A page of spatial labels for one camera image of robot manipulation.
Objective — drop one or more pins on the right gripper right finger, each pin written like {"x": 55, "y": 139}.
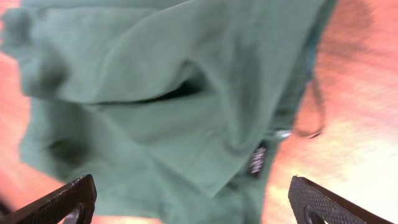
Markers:
{"x": 314, "y": 204}

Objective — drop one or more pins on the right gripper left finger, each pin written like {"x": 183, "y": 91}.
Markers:
{"x": 72, "y": 203}

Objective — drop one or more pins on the green cloth garment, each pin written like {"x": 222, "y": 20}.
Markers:
{"x": 176, "y": 108}

